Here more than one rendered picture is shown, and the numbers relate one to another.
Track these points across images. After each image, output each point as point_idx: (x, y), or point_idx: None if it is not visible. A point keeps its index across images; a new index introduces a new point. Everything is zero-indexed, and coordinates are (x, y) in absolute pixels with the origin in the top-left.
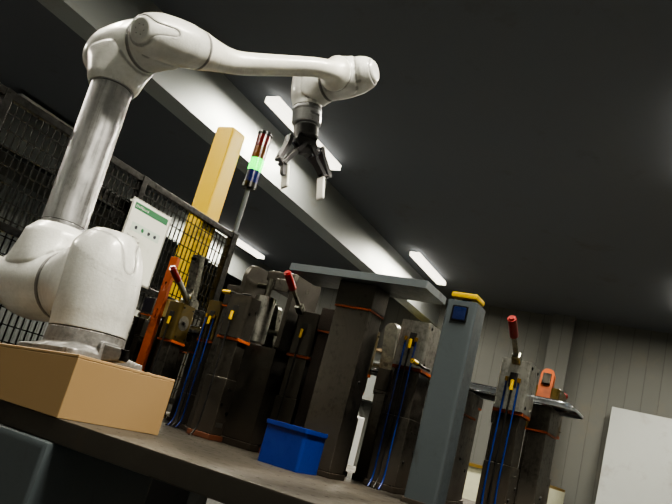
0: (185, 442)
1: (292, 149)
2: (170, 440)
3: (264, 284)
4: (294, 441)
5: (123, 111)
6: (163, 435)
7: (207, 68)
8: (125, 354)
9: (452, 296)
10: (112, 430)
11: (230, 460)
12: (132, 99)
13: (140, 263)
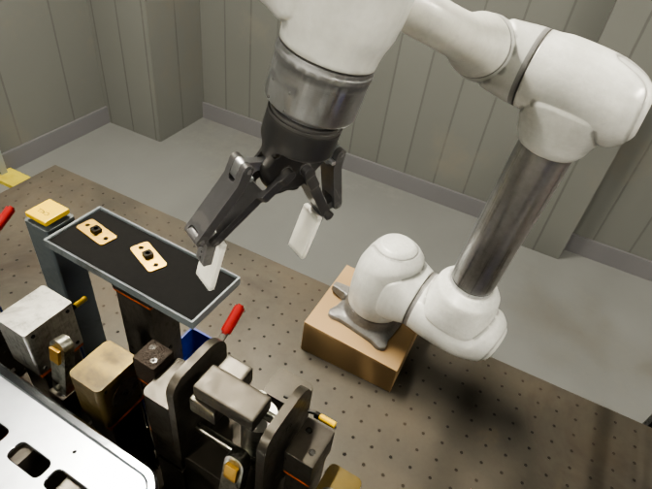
0: (280, 353)
1: (317, 180)
2: (288, 337)
3: (271, 411)
4: (199, 339)
5: (507, 163)
6: (299, 363)
7: (453, 67)
8: (336, 289)
9: (68, 212)
10: (316, 301)
11: (245, 309)
12: (530, 150)
13: (364, 253)
